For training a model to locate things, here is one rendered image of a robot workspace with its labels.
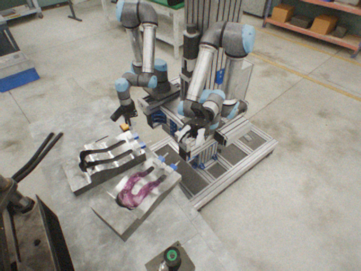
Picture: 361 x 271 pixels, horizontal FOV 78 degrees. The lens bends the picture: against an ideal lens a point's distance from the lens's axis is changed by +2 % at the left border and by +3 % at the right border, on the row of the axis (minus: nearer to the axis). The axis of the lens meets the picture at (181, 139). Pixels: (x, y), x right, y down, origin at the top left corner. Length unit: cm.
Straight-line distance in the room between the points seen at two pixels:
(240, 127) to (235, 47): 69
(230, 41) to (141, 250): 114
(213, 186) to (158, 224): 93
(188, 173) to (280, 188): 99
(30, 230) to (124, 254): 58
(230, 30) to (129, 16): 63
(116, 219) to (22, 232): 57
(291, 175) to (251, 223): 77
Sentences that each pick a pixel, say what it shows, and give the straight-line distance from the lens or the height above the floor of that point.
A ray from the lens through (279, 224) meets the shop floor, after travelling 241.
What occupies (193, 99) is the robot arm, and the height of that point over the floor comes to 140.
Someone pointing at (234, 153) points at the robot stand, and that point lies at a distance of 246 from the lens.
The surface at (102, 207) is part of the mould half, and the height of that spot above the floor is 91.
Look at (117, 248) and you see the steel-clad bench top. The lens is 137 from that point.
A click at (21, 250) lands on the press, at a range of 160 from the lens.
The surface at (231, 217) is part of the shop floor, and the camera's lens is 231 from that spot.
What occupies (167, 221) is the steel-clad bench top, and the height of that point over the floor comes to 80.
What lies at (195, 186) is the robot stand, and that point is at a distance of 217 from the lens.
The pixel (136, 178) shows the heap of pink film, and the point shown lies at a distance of 140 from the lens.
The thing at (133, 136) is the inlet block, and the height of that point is 92.
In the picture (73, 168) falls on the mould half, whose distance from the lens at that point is 165.
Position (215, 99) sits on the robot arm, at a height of 147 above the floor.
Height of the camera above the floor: 207
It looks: 48 degrees down
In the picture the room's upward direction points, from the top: straight up
